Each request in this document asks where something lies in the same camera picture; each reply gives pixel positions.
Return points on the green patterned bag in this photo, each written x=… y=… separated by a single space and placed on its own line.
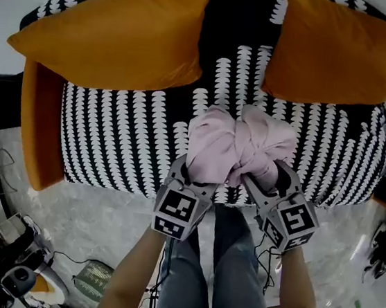
x=94 y=279

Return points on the orange cushion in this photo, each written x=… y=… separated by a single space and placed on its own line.
x=334 y=59
x=116 y=36

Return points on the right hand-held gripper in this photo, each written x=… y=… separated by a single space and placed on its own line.
x=293 y=221

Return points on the orange sofa armrest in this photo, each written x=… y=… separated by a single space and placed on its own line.
x=39 y=124

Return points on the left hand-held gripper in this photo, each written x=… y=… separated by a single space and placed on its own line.
x=176 y=207

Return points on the black and white machine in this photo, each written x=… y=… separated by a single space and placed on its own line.
x=11 y=267

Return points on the black white patterned sofa seat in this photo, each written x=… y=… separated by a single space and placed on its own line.
x=118 y=133

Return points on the person's right forearm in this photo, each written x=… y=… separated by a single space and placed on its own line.
x=301 y=295

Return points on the pink cloth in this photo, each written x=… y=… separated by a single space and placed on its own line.
x=222 y=143

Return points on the person's legs in jeans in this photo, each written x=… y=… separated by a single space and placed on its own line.
x=227 y=276

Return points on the person's left forearm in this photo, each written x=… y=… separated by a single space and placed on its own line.
x=132 y=275

